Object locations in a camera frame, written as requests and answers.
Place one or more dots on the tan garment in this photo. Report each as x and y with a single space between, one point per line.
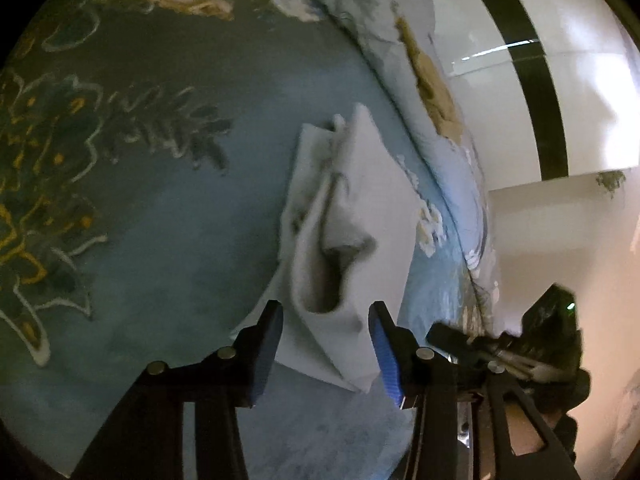
435 90

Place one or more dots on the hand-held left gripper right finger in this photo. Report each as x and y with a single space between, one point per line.
387 360

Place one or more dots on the white wardrobe with black stripe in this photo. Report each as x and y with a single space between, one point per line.
500 125

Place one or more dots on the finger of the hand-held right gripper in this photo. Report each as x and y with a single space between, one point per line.
447 337

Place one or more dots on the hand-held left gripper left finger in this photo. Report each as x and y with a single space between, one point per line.
265 355

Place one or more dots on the grey daisy print duvet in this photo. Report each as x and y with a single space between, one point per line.
385 25

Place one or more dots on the pale blue t-shirt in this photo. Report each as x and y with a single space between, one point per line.
365 200

